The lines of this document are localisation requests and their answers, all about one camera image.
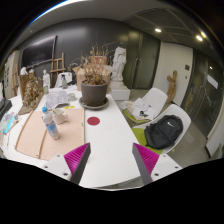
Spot black wall screen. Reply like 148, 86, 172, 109
20, 35, 58, 69

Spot white cabinet with pictures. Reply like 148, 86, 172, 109
3, 49, 21, 99

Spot black backpack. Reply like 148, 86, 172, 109
143, 114, 184, 150

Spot small white tape roll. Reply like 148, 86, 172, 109
67, 92, 78, 102

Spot wooden human figure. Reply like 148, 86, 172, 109
166, 69, 179, 104

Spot colourful stack of books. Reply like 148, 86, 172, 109
0, 111, 21, 134

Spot beige mat with wooden slats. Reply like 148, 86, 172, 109
14, 108, 86, 162

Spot flat round red coaster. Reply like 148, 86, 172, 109
86, 116, 101, 126

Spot dried plant in grey pot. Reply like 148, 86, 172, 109
78, 42, 116, 108

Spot wooden easel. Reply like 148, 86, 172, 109
49, 52, 67, 88

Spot black box device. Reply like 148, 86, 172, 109
0, 98, 13, 120

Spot papers on chair seat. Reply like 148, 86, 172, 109
126, 97, 156, 121

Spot green seat cushion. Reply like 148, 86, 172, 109
122, 109, 148, 125
131, 127, 164, 156

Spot cardboard box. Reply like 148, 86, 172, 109
72, 64, 113, 92

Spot white plastic chair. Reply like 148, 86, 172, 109
54, 71, 74, 88
131, 103, 192, 156
118, 87, 169, 125

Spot long ceiling light panel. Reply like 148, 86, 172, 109
31, 0, 89, 24

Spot ceiling spot lights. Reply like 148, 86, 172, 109
154, 27, 208, 42

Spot small white plaster statue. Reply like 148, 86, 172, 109
42, 69, 51, 89

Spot white statue pedestal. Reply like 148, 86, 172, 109
109, 79, 132, 102

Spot dark-topped spray bottle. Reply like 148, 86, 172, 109
60, 73, 69, 90

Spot printed paper sheet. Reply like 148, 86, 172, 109
44, 88, 70, 109

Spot blue-capped plastic drink bottle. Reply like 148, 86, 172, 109
41, 105, 61, 141

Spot dark double door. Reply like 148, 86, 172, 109
128, 31, 161, 90

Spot red box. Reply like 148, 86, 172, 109
89, 54, 108, 66

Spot tall white plaster statue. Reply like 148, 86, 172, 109
109, 45, 128, 83

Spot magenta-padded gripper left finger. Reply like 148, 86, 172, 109
42, 142, 92, 185

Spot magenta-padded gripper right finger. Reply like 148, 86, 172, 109
131, 142, 183, 186

